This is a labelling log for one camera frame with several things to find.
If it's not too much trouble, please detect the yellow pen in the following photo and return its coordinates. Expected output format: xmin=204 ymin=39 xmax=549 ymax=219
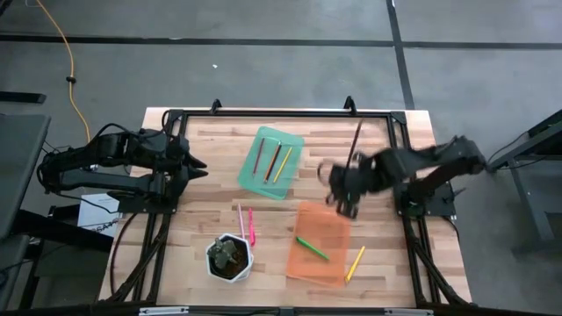
xmin=344 ymin=245 xmax=366 ymax=284

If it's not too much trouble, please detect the black flat bar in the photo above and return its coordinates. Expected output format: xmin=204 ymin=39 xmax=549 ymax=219
xmin=0 ymin=90 xmax=47 ymax=104

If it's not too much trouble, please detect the silver metal bracket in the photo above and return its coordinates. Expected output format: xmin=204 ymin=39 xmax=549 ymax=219
xmin=138 ymin=306 xmax=190 ymax=316
xmin=384 ymin=308 xmax=436 ymax=316

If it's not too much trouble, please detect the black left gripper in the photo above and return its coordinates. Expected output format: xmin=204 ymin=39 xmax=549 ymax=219
xmin=173 ymin=134 xmax=210 ymax=199

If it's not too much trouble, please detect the light pink pen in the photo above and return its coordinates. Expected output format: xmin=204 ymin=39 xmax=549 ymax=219
xmin=236 ymin=204 xmax=246 ymax=241

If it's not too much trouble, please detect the dark grey desk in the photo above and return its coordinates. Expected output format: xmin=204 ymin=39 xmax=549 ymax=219
xmin=0 ymin=112 xmax=52 ymax=241

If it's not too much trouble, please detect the orange translucent plastic bin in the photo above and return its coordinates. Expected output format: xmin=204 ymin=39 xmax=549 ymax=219
xmin=285 ymin=201 xmax=352 ymax=289

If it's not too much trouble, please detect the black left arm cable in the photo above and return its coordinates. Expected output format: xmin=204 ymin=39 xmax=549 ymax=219
xmin=87 ymin=122 xmax=146 ymax=146

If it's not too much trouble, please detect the green pen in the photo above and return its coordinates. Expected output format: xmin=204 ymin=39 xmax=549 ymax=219
xmin=295 ymin=236 xmax=331 ymax=262

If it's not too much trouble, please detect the black aluminium table frame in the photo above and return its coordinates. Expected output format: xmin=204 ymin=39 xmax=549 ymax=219
xmin=98 ymin=98 xmax=473 ymax=308

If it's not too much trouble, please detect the green translucent plastic bin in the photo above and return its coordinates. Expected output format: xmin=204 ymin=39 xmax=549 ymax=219
xmin=236 ymin=126 xmax=305 ymax=201

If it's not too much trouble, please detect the black desk leg beam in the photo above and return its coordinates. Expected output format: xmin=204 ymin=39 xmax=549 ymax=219
xmin=12 ymin=209 xmax=114 ymax=254

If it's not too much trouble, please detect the green succulent plant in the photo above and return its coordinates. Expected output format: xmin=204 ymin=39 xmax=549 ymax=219
xmin=207 ymin=236 xmax=241 ymax=269

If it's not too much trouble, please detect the black side table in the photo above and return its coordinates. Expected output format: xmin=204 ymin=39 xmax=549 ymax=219
xmin=484 ymin=108 xmax=562 ymax=255

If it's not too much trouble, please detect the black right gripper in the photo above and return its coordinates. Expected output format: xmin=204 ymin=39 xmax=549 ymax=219
xmin=316 ymin=151 xmax=383 ymax=220

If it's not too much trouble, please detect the brown wooden pencil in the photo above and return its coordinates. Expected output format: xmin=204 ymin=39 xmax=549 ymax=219
xmin=263 ymin=140 xmax=283 ymax=184

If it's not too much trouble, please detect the yellow extension cable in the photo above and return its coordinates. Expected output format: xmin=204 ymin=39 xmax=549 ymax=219
xmin=34 ymin=0 xmax=92 ymax=144

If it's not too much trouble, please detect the red pencil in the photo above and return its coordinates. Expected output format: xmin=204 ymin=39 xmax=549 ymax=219
xmin=252 ymin=137 xmax=266 ymax=177

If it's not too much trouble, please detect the white hexagonal plant pot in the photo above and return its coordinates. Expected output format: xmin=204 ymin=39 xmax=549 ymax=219
xmin=205 ymin=232 xmax=255 ymax=284

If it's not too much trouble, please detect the black pen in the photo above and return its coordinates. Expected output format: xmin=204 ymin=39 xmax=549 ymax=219
xmin=345 ymin=118 xmax=364 ymax=172

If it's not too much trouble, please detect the yellow pencil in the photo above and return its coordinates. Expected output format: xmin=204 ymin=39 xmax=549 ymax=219
xmin=272 ymin=147 xmax=294 ymax=184

